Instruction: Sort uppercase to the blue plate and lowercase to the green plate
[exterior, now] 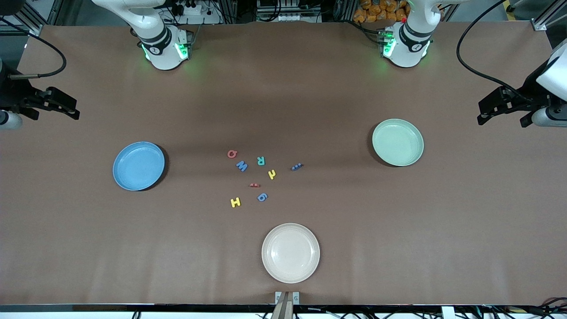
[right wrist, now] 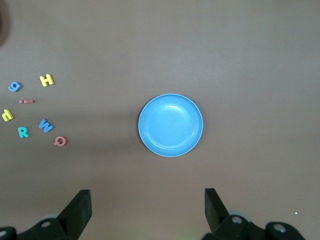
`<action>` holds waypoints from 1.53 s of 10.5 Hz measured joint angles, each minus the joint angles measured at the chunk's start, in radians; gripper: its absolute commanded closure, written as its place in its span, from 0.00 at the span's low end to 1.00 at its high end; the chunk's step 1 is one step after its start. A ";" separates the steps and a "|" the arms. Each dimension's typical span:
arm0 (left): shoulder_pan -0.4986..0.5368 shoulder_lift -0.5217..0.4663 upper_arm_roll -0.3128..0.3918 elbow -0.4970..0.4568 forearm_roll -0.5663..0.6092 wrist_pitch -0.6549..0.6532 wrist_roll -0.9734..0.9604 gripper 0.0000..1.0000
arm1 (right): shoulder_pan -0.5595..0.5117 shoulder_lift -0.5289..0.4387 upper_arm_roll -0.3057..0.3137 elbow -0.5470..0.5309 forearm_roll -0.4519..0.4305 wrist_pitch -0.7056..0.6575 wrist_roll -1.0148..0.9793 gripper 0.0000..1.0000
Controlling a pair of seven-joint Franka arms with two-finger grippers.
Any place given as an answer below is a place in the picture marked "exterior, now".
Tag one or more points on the green foam letter R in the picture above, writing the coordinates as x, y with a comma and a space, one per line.
261, 160

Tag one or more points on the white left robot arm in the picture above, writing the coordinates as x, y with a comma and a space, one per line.
405, 46

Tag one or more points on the blue foam letter W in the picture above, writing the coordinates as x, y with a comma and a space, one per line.
241, 166

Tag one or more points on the cream plate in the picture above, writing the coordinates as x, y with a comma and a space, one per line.
290, 253

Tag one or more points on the red foam letter Q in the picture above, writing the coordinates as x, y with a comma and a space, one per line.
232, 153

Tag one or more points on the green plate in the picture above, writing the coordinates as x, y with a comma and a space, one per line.
398, 142

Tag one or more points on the blue foam letter g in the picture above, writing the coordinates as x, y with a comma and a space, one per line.
262, 197

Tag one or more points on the white power strip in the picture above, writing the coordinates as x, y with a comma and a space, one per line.
199, 15

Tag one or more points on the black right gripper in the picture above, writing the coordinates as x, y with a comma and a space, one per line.
14, 94

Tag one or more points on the blue foam letter e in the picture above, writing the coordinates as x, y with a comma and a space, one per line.
297, 167

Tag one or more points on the blue plate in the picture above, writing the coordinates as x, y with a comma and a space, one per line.
138, 166

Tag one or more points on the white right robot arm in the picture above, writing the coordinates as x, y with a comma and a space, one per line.
161, 48

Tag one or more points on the yellow lowercase foam letter h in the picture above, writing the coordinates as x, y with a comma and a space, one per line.
272, 174

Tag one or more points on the black and white equipment rack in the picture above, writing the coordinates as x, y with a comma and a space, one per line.
288, 11

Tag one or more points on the yellow uppercase foam letter H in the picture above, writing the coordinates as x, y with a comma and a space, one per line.
235, 202

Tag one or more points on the orange packets pile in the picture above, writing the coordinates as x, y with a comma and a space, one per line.
376, 11

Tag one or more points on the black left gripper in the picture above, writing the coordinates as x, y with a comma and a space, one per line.
530, 94

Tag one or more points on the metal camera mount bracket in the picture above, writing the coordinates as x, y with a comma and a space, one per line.
287, 299

